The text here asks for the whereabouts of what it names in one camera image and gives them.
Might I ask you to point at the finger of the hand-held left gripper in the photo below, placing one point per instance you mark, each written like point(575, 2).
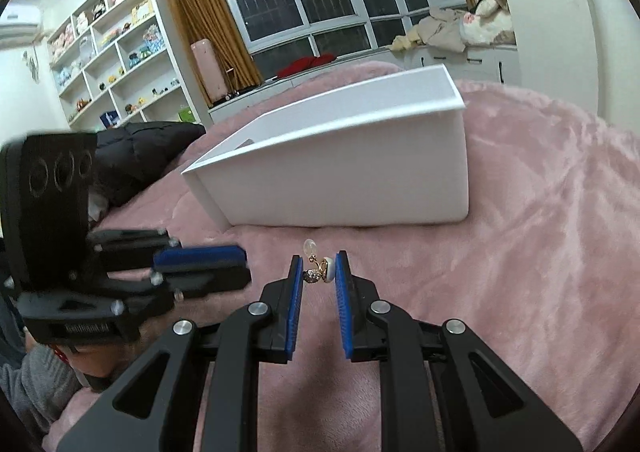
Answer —
point(210, 282)
point(200, 258)

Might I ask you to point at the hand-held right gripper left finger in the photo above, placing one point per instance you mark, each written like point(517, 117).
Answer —
point(295, 307)

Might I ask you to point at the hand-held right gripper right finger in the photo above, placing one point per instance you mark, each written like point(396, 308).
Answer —
point(345, 312)

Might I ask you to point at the pearl gold earring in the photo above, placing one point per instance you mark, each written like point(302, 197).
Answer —
point(327, 272)

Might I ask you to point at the white rectangular storage box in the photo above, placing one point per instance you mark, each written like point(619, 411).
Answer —
point(350, 171)

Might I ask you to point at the person's grey sleeved left forearm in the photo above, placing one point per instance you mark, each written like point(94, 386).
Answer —
point(35, 387)

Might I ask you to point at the person's left hand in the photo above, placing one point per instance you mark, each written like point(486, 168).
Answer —
point(97, 367)

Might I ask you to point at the black puffer jacket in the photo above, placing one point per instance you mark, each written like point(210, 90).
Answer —
point(145, 151)

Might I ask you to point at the green box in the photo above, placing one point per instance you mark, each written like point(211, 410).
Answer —
point(186, 113)

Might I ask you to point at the collection of small plush toys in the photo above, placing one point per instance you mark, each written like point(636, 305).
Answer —
point(135, 56)

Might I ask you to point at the pink upright appliance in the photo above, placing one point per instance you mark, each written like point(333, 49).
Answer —
point(207, 71)

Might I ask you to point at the white air conditioner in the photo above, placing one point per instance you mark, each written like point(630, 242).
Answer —
point(17, 24)

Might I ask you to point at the pink fluffy blanket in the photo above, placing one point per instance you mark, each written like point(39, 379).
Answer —
point(525, 232)

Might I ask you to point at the red cloth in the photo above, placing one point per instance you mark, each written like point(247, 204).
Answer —
point(305, 65)

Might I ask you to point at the white window seat cabinet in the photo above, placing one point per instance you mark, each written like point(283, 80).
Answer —
point(490, 61)

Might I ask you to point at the cream plush toy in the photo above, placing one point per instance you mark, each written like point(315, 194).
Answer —
point(490, 16)

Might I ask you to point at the small wall ornament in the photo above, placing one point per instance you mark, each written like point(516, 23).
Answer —
point(32, 65)

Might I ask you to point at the white wall shelf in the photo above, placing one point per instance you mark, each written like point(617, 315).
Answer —
point(117, 54)

